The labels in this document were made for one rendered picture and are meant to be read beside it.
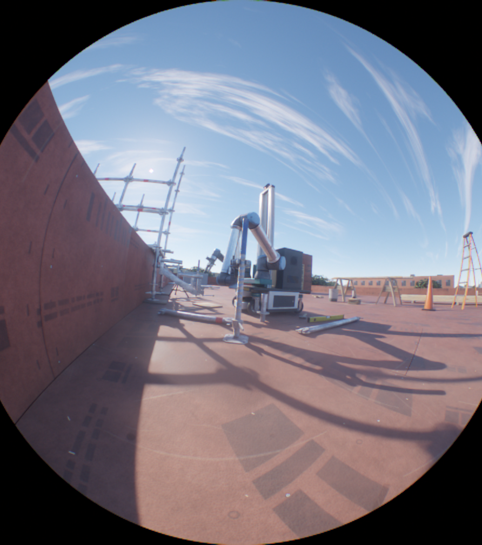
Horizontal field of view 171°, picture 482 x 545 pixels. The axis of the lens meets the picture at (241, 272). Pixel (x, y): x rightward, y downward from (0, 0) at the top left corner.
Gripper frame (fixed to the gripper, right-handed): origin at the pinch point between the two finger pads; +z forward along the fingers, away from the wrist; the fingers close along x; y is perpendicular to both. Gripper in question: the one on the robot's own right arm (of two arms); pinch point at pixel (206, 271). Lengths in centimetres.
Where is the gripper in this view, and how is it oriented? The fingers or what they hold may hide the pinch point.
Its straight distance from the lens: 204.7
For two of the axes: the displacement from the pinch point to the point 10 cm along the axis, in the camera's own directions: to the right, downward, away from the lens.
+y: 7.6, 4.9, 4.3
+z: -3.5, 8.6, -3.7
